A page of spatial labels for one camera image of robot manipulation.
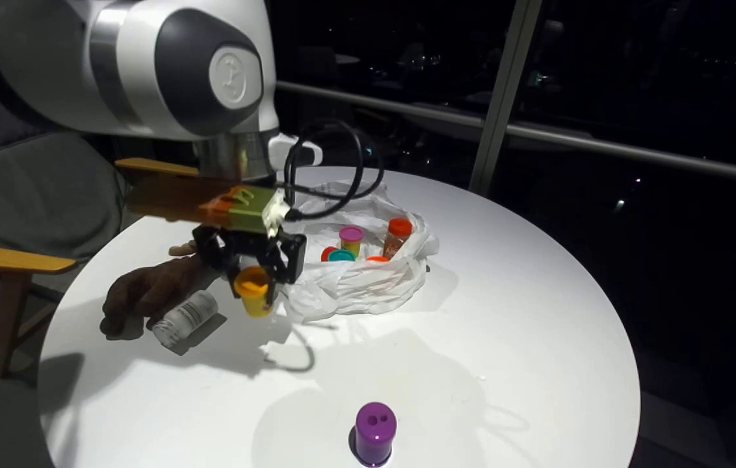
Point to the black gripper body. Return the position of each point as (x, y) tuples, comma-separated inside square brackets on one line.
[(249, 248)]

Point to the purple dough tub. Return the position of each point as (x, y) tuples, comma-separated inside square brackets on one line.
[(376, 433)]

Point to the brown plush toy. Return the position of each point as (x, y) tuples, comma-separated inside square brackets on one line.
[(153, 289)]

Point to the grey metal post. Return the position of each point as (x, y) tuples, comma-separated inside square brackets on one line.
[(506, 86)]

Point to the orange lid spice jar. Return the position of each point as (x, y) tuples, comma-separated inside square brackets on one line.
[(395, 235)]

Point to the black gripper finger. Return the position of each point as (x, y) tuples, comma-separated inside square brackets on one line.
[(286, 268), (214, 254)]

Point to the grey metal railing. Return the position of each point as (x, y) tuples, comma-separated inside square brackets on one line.
[(627, 148)]

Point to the crumpled white plastic bag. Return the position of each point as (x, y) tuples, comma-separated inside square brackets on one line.
[(356, 287)]

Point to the grey chair wooden armrests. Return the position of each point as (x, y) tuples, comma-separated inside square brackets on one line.
[(18, 199)]

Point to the teal lid dough tub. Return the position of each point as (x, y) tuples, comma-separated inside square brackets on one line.
[(342, 256)]

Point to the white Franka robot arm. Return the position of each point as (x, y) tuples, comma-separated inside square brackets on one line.
[(149, 69)]

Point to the white supplement bottle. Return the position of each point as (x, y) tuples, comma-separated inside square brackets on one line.
[(186, 321)]

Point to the yellow lid dough tub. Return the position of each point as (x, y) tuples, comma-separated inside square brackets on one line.
[(252, 293)]

